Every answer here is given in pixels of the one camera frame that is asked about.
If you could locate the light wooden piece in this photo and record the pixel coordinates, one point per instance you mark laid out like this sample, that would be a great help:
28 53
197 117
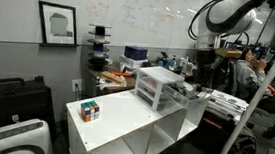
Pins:
114 77

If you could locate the white crumpled cloth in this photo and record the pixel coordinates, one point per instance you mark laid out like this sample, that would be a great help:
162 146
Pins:
105 84

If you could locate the white air purifier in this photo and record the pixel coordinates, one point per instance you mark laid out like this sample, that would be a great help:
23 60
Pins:
15 136

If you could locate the white container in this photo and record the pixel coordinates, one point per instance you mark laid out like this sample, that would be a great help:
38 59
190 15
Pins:
183 63

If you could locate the blue box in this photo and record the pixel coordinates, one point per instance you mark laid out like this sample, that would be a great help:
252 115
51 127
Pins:
135 52

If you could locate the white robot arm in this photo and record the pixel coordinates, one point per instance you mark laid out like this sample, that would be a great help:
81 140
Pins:
230 15

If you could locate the black hard carrying case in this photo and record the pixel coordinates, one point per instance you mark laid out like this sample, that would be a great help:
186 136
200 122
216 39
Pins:
11 102

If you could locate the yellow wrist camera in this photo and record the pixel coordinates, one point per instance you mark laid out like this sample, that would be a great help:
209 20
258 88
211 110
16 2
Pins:
228 53

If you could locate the lit computer monitor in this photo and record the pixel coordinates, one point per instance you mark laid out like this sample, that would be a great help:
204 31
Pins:
235 46

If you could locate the white flat box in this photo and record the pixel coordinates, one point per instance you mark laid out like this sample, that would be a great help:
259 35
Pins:
130 62

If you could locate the seated person in grey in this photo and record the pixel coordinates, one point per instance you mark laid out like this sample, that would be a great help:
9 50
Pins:
247 80

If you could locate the white diagonal pole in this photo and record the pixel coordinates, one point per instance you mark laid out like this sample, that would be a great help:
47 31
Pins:
256 97

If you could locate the black framed picture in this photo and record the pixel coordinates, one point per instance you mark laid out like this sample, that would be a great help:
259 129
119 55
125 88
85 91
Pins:
59 25

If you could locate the white cubby shelf unit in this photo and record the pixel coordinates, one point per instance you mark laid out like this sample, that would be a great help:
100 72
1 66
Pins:
120 122

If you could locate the stack of papers and books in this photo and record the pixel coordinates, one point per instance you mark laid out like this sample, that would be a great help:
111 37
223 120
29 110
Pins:
227 103

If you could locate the orange tool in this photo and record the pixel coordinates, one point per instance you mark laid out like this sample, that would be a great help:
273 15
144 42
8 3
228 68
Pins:
122 74

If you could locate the rubik's cube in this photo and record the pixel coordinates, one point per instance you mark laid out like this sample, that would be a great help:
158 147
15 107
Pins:
89 111

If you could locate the wooden desk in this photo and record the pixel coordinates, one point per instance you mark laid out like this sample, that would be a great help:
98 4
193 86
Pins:
130 82

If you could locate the white plastic drawer unit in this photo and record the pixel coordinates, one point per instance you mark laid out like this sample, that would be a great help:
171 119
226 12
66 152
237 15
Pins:
161 74

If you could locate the white wall outlet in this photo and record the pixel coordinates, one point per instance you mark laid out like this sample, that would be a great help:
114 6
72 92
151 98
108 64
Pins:
76 85

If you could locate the stack of filament spools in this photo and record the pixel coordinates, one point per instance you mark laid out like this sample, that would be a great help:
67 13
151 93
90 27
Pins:
98 47

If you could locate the dark backpack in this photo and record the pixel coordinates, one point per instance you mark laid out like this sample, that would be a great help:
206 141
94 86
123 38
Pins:
245 146

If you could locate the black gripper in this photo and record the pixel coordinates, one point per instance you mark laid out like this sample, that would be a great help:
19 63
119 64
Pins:
206 61

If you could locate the grey office chair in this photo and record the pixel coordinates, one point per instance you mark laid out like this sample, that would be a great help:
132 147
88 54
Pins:
233 75

